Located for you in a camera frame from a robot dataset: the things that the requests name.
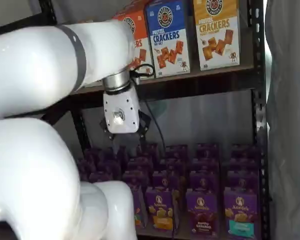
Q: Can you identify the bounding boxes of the purple box yellow patch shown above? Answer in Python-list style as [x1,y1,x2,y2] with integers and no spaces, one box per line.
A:
[145,186,177,233]

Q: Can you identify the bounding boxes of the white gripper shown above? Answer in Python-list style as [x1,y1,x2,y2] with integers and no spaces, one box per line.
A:
[99,84,152,157]

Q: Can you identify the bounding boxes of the purple box brown patch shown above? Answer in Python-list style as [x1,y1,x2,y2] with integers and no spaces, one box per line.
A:
[185,188,220,238]

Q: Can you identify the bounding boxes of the yellow pretzel crackers box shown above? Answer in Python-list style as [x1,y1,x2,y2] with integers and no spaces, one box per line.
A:
[192,0,241,72]

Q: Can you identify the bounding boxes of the purple box orange patch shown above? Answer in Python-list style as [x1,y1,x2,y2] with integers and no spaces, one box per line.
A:
[132,184,149,229]

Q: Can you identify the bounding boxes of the purple box teal patch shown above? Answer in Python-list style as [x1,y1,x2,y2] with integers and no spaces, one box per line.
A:
[223,186,260,239]

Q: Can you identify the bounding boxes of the purple snack box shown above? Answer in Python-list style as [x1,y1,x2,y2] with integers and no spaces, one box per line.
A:
[88,171,114,183]
[84,147,110,164]
[136,143,161,160]
[121,170,151,189]
[151,170,181,191]
[126,156,154,174]
[190,156,220,174]
[230,143,260,160]
[97,159,122,176]
[228,155,260,174]
[164,144,189,161]
[189,170,220,193]
[159,156,186,174]
[76,158,99,181]
[225,169,260,191]
[195,142,220,160]

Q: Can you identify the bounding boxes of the orange pretzel crackers box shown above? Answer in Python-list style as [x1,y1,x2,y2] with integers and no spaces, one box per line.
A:
[111,0,156,81]

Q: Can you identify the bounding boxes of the blue pretzel crackers box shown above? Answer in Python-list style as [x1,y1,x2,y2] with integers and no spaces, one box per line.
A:
[144,0,191,79]

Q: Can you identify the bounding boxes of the gray curtain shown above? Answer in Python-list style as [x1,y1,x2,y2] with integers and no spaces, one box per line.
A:
[264,0,300,240]

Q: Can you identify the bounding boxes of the black cable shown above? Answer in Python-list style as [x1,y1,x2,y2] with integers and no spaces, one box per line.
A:
[144,99,166,151]
[130,63,155,81]

